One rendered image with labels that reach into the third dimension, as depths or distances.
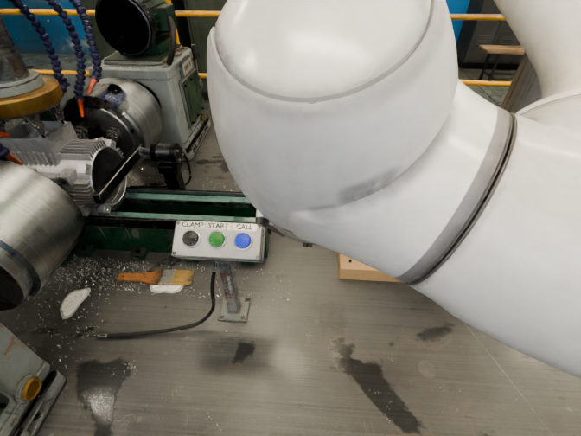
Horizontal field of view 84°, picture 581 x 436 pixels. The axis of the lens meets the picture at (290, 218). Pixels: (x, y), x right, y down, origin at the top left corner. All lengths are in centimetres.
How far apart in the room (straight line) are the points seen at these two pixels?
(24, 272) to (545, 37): 80
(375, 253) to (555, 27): 21
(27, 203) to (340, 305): 70
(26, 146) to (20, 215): 26
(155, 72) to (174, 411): 102
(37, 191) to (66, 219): 7
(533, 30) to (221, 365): 72
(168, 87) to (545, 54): 114
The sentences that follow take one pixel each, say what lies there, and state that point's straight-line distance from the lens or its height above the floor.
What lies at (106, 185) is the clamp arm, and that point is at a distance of 93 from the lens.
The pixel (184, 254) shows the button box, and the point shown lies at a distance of 64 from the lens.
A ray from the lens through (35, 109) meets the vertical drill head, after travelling 91.
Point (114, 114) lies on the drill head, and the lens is 109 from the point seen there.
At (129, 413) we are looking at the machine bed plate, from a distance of 79.
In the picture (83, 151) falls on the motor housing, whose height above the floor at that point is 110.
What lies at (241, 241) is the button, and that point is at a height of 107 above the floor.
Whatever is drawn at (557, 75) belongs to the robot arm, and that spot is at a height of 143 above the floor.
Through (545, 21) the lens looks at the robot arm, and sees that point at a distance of 31.
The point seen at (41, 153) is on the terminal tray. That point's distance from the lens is 98.
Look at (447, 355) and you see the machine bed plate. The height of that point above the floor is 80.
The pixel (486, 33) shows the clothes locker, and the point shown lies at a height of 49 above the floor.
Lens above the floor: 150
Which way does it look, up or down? 41 degrees down
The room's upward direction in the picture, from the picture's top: straight up
